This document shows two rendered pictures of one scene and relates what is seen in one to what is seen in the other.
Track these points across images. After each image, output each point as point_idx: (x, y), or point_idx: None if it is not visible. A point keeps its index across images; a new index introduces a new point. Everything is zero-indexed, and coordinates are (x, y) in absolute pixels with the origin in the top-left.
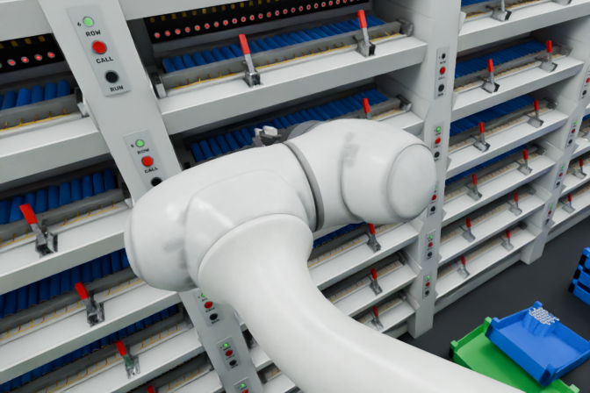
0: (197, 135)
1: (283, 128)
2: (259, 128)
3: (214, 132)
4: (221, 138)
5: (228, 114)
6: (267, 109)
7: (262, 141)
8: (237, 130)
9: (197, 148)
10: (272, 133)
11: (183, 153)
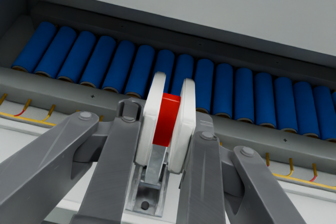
0: (67, 10)
1: (218, 144)
2: (198, 70)
3: (102, 25)
4: (106, 44)
5: None
6: (245, 38)
7: (103, 146)
8: (153, 46)
9: (41, 37)
10: (176, 131)
11: (23, 29)
